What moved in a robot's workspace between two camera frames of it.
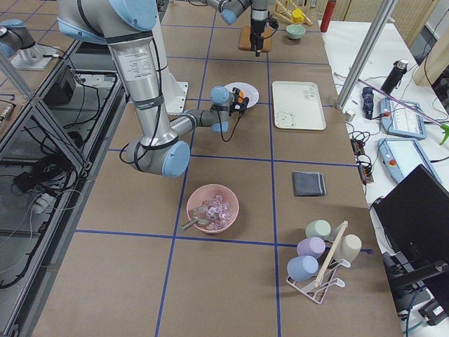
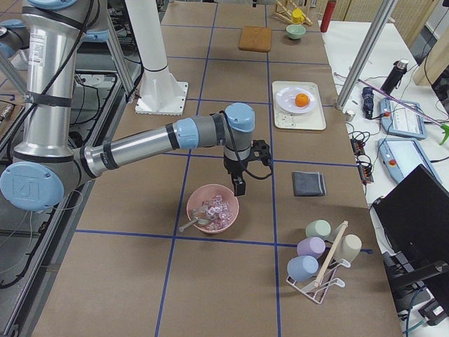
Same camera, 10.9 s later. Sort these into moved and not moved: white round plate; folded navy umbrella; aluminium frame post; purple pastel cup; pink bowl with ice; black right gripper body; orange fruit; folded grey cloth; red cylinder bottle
Moved: black right gripper body; orange fruit; white round plate
Not moved: folded navy umbrella; pink bowl with ice; folded grey cloth; aluminium frame post; red cylinder bottle; purple pastel cup
